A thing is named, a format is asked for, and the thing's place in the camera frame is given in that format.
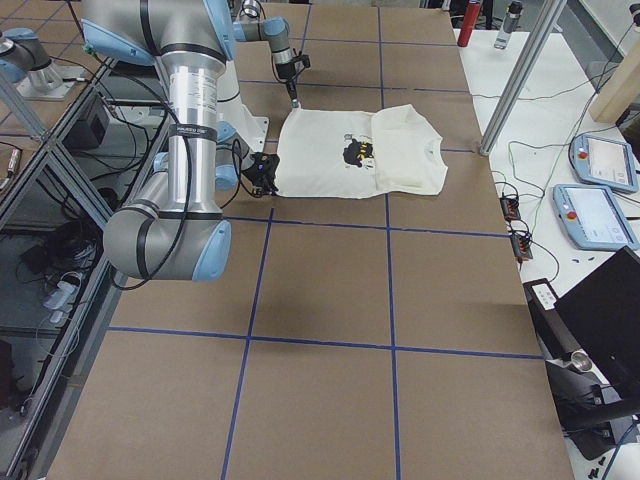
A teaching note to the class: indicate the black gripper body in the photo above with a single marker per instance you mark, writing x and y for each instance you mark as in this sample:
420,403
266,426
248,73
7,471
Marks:
264,176
286,73

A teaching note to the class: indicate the white long-sleeve cat shirt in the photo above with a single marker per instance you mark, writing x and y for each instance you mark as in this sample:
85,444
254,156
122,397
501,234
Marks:
357,154

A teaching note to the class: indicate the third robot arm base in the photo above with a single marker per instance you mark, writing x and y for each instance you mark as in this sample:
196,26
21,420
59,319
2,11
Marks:
28,66

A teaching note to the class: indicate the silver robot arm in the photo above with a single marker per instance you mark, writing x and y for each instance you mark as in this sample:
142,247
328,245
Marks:
174,229
253,25

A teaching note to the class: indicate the red water bottle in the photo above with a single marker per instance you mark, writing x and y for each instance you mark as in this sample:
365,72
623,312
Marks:
470,17

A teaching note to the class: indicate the clear water bottle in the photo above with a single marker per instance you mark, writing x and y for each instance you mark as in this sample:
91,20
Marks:
509,24

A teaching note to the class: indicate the far black USB hub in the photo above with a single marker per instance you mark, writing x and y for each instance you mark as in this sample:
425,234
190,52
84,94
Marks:
510,207

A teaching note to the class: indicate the black usb hub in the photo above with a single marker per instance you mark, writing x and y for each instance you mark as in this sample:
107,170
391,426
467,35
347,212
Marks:
510,207
521,245

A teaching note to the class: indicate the near black USB hub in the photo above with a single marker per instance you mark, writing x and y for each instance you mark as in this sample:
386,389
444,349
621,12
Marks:
521,245

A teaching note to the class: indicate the far blue teach pendant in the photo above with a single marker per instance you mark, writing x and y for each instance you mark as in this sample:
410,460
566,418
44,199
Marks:
601,161

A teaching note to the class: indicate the blue teach pendant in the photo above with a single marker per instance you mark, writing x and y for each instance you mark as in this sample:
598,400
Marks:
592,218
601,161

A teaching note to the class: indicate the near blue teach pendant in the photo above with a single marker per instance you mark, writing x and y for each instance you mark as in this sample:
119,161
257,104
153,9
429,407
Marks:
592,218

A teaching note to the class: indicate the wooden beam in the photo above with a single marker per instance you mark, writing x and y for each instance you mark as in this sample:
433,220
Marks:
620,91

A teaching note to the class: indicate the black laptop computer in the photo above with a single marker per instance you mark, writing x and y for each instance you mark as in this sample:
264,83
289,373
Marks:
602,314

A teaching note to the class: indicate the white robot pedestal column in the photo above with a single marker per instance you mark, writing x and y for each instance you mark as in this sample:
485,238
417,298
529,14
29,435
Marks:
232,114

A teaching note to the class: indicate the aluminium frame rack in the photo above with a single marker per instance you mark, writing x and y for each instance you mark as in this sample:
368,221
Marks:
56,286

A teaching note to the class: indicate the aluminium frame post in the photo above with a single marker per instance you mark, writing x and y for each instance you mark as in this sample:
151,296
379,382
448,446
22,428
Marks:
535,42

